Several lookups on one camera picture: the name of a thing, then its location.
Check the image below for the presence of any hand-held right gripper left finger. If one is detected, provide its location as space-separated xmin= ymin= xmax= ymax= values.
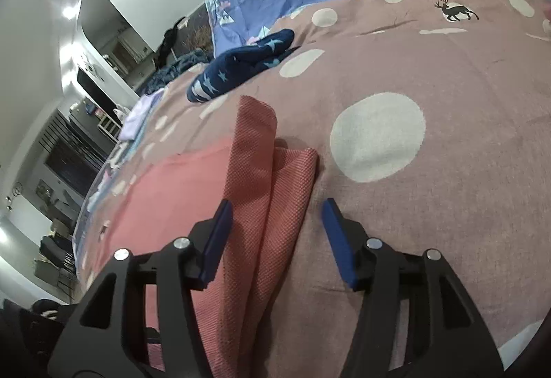
xmin=47 ymin=199 xmax=235 ymax=378

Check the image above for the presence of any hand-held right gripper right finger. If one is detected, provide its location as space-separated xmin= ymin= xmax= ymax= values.
xmin=322 ymin=197 xmax=504 ymax=378

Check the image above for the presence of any pink long-sleeve shirt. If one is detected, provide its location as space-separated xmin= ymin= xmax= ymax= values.
xmin=75 ymin=95 xmax=319 ymax=378

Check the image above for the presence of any lilac folded cloth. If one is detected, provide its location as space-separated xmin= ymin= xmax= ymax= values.
xmin=118 ymin=87 xmax=167 ymax=142

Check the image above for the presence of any white rack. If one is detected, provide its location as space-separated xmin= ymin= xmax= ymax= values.
xmin=97 ymin=107 xmax=124 ymax=142

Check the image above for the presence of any navy star-print folded garment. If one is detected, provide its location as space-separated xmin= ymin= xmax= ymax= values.
xmin=186 ymin=29 xmax=302 ymax=104

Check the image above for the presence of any pink dotted blanket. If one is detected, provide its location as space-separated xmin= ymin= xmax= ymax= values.
xmin=73 ymin=0 xmax=551 ymax=378

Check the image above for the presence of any dark blue fuzzy blanket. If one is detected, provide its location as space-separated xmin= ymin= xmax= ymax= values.
xmin=144 ymin=49 xmax=211 ymax=97

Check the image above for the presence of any black garment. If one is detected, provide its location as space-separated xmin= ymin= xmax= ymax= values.
xmin=154 ymin=17 xmax=188 ymax=64

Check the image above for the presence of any dark printed headboard cover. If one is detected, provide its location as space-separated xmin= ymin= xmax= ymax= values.
xmin=174 ymin=3 xmax=216 ymax=60

